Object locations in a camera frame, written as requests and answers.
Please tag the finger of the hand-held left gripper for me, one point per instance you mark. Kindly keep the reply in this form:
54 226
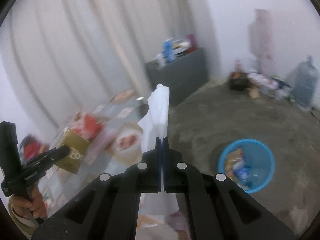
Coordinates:
55 156

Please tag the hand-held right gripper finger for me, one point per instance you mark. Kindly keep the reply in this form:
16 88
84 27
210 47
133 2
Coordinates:
158 170
164 170

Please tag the gold box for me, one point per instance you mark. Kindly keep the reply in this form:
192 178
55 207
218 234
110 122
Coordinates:
72 150

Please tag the white paper tissue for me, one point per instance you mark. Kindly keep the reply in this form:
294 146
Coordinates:
158 110

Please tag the blue plastic bin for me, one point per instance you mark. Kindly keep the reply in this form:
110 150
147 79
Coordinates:
262 160

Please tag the person's left hand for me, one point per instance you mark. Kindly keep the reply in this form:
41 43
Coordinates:
37 205

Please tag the red gold-edged packet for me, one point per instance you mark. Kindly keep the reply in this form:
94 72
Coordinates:
88 125

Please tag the yellow snack packet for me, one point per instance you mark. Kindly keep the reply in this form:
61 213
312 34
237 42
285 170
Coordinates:
233 158

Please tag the grey cabinet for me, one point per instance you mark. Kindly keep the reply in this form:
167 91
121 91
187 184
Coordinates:
180 75

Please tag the small white bottle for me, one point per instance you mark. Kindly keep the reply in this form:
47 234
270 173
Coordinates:
160 60

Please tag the white curtain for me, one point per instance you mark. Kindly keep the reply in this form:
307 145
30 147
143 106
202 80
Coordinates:
62 42

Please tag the black bag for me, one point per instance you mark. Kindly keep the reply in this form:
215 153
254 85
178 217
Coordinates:
240 82

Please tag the cardboard piece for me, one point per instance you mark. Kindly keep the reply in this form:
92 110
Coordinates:
254 92

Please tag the blue bottle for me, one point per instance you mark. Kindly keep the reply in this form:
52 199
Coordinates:
169 50

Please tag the purple box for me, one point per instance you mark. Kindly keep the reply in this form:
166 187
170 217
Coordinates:
191 42

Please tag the pile of white plastic bags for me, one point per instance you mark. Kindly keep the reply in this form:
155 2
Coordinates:
270 85

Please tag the pink board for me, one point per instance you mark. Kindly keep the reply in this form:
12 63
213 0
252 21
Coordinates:
261 37

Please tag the large water jug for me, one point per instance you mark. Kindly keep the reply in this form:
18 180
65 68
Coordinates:
305 85

